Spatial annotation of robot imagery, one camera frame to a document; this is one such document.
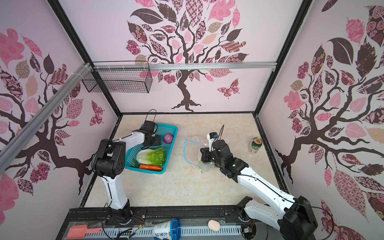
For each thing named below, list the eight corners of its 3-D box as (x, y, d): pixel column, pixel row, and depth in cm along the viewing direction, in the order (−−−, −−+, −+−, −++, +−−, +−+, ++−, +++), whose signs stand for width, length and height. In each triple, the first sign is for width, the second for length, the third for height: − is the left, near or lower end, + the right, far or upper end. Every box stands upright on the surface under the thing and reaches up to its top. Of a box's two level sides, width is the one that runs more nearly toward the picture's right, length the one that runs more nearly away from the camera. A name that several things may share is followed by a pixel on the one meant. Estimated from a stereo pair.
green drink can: (249, 154, 98) (254, 145, 90) (247, 146, 102) (251, 137, 94) (258, 154, 98) (263, 145, 90) (255, 146, 102) (261, 137, 94)
